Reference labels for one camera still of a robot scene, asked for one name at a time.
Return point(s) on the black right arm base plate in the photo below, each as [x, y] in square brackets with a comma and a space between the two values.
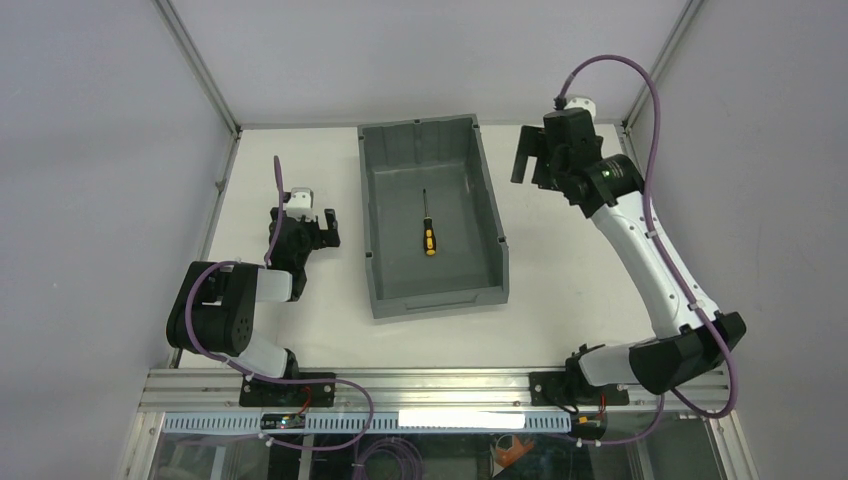
[556, 391]

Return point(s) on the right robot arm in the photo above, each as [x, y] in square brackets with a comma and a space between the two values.
[692, 336]

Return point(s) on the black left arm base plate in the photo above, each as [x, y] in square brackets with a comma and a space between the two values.
[287, 391]

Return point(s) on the orange object under table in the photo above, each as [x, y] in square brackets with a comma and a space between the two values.
[507, 449]

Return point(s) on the left aluminium frame post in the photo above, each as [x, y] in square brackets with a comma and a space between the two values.
[196, 63]

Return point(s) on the grey plastic bin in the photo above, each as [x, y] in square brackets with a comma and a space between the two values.
[444, 155]

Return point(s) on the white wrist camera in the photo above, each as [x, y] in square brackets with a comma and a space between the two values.
[300, 203]
[575, 102]

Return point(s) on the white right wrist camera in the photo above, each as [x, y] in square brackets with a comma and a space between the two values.
[575, 102]

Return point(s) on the aluminium mounting rail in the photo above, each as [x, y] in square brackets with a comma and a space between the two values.
[386, 389]

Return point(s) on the yellow black screwdriver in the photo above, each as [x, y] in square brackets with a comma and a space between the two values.
[430, 244]

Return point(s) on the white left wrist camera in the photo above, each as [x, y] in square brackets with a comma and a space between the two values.
[300, 203]

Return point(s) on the slotted white cable duct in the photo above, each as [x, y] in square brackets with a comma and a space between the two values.
[406, 421]

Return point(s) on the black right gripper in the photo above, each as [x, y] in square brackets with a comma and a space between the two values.
[539, 163]

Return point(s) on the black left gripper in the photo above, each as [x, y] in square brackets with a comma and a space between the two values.
[308, 226]

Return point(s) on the aluminium frame post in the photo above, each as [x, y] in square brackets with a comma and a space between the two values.
[675, 38]
[196, 63]

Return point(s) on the right aluminium frame post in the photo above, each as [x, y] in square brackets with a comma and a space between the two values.
[675, 38]

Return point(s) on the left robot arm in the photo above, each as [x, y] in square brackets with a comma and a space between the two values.
[213, 313]

